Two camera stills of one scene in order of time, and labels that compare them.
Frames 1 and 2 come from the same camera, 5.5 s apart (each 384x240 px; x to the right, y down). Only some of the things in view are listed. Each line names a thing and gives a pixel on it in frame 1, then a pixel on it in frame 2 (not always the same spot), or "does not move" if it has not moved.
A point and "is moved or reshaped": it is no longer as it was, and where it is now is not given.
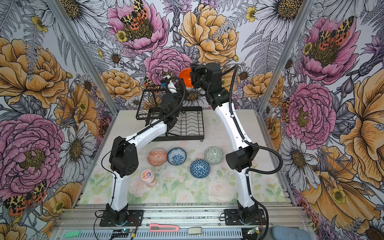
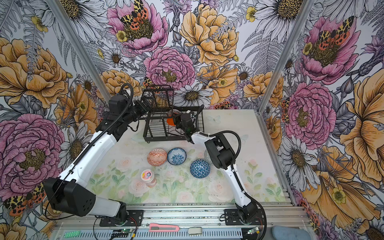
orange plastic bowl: x=185 y=74 is moved or reshaped
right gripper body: x=199 y=78 to x=178 y=122
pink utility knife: x=157 y=227 does not move
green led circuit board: x=74 y=234 does not move
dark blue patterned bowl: x=200 y=168 does not move
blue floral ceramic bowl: x=176 y=156 does not move
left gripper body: x=179 y=95 to x=137 y=111
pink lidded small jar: x=147 y=176 does not move
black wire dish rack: x=189 y=126 does not move
